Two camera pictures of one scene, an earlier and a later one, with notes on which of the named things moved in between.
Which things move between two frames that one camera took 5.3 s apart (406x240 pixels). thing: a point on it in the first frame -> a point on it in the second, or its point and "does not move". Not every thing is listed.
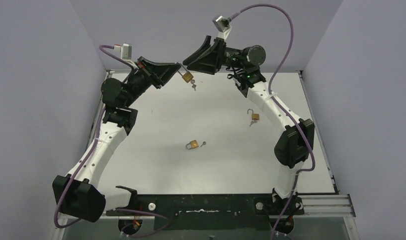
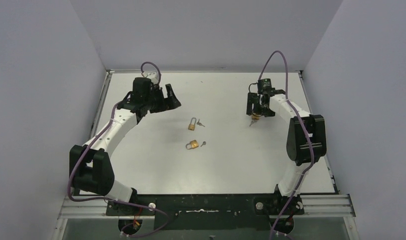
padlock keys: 252,122 does not move
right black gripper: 211,62 -> 253,98
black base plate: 242,211 does not move
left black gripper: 147,71 -> 163,100
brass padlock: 187,76 -> 192,126
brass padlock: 194,144 does not move
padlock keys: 193,81 -> 200,123
